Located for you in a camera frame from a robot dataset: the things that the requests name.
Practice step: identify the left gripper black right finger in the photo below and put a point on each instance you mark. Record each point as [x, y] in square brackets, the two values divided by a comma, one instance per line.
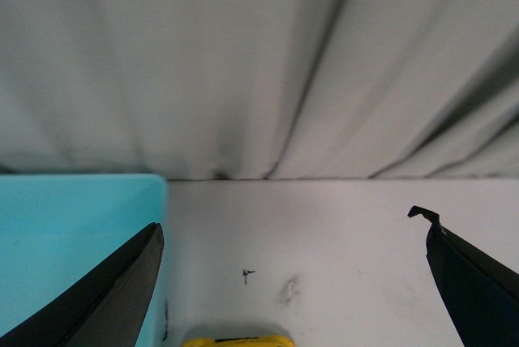
[480, 294]

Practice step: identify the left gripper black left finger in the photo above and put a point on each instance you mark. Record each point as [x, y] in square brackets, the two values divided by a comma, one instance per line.
[107, 306]

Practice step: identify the yellow beetle toy car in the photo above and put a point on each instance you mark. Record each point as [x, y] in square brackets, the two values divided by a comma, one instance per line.
[261, 341]

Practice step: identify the turquoise storage box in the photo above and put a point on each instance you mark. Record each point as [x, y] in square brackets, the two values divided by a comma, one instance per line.
[55, 228]

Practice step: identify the grey curtain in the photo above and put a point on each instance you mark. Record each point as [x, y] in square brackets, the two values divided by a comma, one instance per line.
[261, 89]

